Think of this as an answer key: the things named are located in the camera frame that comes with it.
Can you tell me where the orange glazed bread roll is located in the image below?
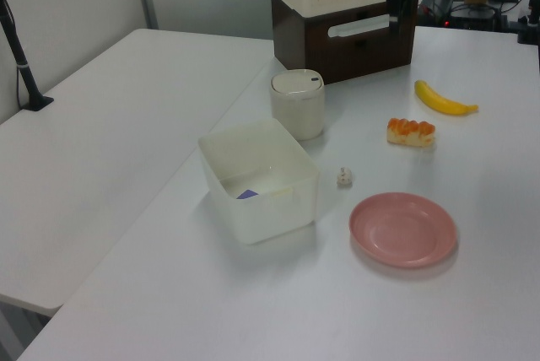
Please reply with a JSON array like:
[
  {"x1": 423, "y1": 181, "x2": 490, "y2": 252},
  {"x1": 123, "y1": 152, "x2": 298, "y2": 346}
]
[{"x1": 386, "y1": 117, "x2": 436, "y2": 148}]

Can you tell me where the pink round plate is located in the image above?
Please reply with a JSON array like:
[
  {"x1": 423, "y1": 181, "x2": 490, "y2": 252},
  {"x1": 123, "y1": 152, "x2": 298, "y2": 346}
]
[{"x1": 348, "y1": 191, "x2": 458, "y2": 270}]

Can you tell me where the black control box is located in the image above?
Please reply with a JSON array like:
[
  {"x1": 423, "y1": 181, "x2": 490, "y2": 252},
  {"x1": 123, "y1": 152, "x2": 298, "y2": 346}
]
[{"x1": 417, "y1": 0, "x2": 501, "y2": 31}]

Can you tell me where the dark brown drawer cabinet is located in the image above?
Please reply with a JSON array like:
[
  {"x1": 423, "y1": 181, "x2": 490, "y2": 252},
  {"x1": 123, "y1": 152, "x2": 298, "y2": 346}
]
[{"x1": 271, "y1": 0, "x2": 419, "y2": 85}]

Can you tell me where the yellow banana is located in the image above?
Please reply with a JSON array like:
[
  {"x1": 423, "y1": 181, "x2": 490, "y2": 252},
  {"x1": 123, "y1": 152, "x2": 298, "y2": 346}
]
[{"x1": 413, "y1": 79, "x2": 480, "y2": 117}]

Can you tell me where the small cream trash can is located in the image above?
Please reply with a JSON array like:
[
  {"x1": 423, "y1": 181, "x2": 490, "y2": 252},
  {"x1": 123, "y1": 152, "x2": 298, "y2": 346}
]
[{"x1": 269, "y1": 68, "x2": 327, "y2": 142}]

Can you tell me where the white plastic storage box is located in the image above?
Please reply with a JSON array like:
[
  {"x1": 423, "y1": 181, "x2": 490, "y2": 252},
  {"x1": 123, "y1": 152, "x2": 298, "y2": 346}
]
[{"x1": 197, "y1": 117, "x2": 321, "y2": 246}]

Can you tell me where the black clamp mount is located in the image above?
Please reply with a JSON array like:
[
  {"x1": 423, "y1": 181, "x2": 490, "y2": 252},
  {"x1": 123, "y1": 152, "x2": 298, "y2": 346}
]
[{"x1": 515, "y1": 0, "x2": 540, "y2": 46}]

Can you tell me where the black camera stand pole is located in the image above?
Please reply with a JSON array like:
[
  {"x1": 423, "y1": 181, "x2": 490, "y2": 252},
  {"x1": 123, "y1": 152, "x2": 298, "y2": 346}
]
[{"x1": 0, "y1": 0, "x2": 55, "y2": 112}]

